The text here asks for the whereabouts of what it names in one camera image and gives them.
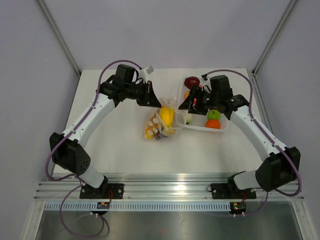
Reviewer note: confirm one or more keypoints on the orange tangerine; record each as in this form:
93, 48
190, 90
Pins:
213, 124

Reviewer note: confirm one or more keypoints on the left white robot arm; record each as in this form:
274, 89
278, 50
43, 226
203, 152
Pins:
68, 147

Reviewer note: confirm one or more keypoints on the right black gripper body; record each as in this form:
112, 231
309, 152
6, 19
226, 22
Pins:
204, 99

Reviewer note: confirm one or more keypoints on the aluminium rail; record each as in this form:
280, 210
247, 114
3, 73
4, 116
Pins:
166, 187

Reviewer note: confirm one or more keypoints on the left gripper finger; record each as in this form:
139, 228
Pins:
151, 99
144, 101

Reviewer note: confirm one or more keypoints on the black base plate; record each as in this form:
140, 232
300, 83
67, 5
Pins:
106, 191
220, 191

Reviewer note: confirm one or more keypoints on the yellow orange mango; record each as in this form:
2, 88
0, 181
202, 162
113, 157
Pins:
148, 134

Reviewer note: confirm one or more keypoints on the dark red apple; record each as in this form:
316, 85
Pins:
191, 81

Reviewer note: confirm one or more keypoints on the white perforated plastic basket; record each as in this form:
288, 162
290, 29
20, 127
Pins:
199, 121

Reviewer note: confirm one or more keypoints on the white radish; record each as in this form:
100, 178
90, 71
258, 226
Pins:
188, 118

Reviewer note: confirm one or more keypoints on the peach fruit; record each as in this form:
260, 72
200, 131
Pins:
186, 94

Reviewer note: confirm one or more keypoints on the dark purple fig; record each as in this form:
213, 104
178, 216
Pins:
158, 136

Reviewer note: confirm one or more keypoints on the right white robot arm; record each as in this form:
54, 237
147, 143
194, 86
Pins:
280, 163

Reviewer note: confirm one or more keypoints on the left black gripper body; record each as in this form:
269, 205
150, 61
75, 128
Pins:
133, 91

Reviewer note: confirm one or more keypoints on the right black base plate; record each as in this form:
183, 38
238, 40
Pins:
220, 191

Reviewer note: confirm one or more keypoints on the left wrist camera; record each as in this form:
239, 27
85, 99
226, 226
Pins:
145, 72

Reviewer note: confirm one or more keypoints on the white slotted cable duct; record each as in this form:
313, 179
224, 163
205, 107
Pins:
127, 206

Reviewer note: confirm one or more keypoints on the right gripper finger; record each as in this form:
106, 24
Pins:
190, 101
200, 111

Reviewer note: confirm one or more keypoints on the clear polka dot zip bag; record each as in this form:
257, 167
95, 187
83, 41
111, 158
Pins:
154, 122

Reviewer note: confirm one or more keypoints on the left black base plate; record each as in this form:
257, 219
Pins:
106, 191

